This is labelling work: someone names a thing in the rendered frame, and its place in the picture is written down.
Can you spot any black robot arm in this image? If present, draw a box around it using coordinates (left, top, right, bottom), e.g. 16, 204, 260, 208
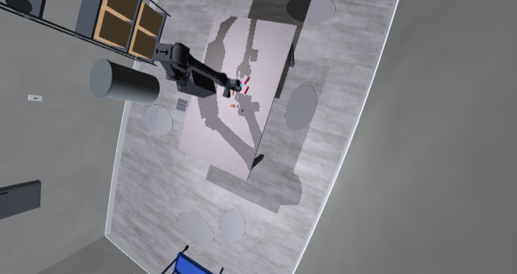
153, 42, 240, 99

